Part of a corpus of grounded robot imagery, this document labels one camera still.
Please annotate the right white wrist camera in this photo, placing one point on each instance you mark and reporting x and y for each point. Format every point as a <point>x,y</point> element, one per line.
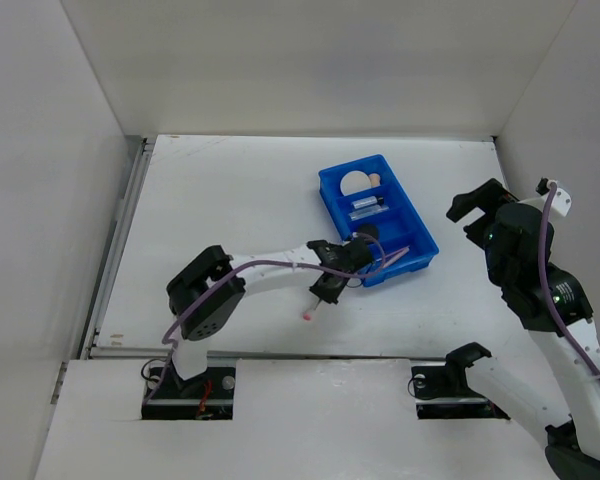
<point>552,194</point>

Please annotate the pink lip pencil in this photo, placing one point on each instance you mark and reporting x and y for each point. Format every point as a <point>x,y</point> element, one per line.
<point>395,256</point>

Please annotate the beige makeup sponge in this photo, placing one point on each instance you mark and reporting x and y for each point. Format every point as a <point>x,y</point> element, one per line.
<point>375,180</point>

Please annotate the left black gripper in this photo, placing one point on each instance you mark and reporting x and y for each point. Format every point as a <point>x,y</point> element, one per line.
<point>330,295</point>

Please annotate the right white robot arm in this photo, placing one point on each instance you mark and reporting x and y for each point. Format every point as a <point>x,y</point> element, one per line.
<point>551,304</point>

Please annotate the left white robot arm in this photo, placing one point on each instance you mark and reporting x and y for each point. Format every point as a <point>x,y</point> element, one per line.
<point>204,295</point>

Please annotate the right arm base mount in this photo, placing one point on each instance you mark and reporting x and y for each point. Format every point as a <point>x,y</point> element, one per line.
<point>438,398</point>

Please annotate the black round compact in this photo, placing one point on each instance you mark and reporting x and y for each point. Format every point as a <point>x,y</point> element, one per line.
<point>368,232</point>

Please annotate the clear vial black cap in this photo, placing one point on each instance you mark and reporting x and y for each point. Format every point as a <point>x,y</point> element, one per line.
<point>367,202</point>

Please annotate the cream round powder puff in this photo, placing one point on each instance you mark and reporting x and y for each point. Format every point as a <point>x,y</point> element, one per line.
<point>354,182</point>

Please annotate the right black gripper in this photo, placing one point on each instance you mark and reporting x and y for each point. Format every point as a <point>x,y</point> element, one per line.
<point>488,196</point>

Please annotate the pink handle makeup brush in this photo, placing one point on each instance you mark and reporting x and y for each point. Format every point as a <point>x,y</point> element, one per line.
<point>310,312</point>

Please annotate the blue compartment tray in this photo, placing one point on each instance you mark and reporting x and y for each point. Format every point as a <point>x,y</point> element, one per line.
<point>399,226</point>

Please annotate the left metal rail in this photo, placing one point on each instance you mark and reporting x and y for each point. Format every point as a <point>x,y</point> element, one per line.
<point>140,150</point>

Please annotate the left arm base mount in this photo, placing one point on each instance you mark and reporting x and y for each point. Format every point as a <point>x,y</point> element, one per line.
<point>208,396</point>

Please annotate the clear plastic bottle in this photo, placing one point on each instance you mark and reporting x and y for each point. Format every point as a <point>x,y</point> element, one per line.
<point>366,212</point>

